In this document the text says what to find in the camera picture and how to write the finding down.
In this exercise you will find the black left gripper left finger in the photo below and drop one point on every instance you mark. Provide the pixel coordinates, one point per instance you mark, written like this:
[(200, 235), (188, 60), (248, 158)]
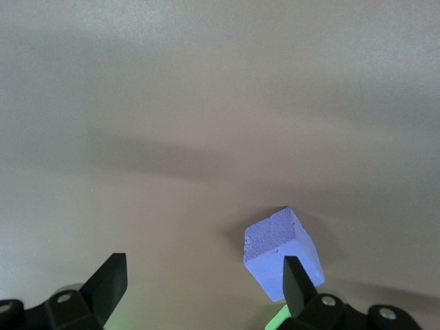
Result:
[(110, 276)]

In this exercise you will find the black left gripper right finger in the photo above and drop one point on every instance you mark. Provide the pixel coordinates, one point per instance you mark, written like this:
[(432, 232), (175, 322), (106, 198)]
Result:
[(295, 288)]

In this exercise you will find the green foam cube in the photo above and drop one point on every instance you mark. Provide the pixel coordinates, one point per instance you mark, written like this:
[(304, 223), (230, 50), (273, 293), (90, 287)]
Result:
[(275, 323)]

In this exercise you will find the purple foam cube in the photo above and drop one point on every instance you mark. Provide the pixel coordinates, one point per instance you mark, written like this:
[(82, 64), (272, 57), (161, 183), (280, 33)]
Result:
[(275, 240)]

